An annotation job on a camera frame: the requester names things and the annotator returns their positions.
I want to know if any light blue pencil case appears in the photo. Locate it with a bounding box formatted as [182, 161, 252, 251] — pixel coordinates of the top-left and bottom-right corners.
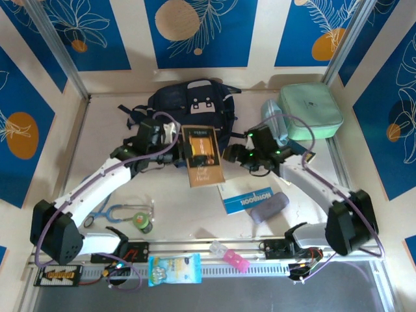
[262, 99, 290, 147]

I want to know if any blue stethoscope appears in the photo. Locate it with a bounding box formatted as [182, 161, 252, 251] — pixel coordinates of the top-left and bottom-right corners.
[83, 194, 156, 228]

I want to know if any navy blue backpack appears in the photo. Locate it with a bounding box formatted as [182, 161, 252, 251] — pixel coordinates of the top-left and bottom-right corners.
[118, 79, 243, 170]

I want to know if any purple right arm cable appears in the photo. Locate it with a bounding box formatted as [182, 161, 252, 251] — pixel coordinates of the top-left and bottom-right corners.
[259, 112, 386, 283]

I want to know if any brown paperback book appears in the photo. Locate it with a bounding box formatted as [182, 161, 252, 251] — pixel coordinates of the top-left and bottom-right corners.
[181, 125, 227, 189]

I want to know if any blue snack packet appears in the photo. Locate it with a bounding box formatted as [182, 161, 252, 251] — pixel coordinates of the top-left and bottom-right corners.
[148, 253, 202, 287]

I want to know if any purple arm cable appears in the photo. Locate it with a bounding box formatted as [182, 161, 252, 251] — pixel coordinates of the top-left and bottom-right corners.
[259, 112, 386, 283]
[34, 112, 181, 291]

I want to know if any wire bundle with yellow connector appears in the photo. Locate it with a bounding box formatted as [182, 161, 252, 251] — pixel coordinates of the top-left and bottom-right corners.
[103, 258, 134, 279]

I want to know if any pink pill box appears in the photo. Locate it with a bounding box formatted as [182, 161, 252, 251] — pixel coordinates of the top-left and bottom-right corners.
[223, 249, 250, 272]

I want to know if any clear plastic pill box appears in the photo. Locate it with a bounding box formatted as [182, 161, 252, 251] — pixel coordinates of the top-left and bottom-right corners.
[209, 240, 230, 257]

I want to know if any small green lid bottle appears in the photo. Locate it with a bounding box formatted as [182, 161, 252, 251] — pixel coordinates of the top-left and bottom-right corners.
[132, 211, 153, 235]

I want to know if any purple grey glasses case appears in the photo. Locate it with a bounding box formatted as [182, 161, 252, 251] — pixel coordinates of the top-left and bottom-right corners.
[250, 191, 289, 224]

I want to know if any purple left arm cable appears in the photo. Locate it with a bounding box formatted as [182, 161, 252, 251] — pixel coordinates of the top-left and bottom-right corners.
[34, 112, 181, 291]

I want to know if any aluminium rail frame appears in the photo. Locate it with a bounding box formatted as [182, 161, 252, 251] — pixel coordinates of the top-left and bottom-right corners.
[27, 234, 384, 272]

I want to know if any aluminium corner post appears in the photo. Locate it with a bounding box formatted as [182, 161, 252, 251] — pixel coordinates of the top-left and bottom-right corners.
[24, 0, 91, 100]
[321, 0, 382, 88]

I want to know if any wire bundle with circuit board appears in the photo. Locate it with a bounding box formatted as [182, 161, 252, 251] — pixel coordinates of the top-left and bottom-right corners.
[288, 248, 325, 285]

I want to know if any grey slotted cable duct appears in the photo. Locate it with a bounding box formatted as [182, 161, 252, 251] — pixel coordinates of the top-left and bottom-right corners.
[77, 261, 292, 283]

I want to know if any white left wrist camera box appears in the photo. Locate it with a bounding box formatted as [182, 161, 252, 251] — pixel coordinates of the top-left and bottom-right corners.
[162, 122, 178, 144]

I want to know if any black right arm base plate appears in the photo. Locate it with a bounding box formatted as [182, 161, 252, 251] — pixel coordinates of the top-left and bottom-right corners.
[259, 239, 324, 261]

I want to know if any black orange power board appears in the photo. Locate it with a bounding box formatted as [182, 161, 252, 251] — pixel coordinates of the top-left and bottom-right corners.
[33, 265, 84, 287]

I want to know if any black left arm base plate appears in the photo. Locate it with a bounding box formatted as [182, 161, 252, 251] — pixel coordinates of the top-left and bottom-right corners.
[90, 240, 151, 265]

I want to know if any mint green zip case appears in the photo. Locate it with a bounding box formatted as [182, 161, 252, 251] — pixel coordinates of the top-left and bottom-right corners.
[276, 83, 345, 141]

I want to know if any blue white notebook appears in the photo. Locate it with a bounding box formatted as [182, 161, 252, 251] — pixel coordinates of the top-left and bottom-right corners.
[216, 181, 274, 215]

